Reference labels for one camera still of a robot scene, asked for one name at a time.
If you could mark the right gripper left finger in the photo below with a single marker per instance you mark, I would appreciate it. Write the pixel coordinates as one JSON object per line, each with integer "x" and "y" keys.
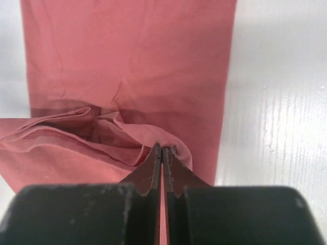
{"x": 124, "y": 213}

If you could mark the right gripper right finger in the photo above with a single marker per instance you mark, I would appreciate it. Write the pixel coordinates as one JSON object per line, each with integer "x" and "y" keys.
{"x": 197, "y": 213}

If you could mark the pink t shirt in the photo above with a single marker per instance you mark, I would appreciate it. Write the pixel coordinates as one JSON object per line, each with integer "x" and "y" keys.
{"x": 108, "y": 80}

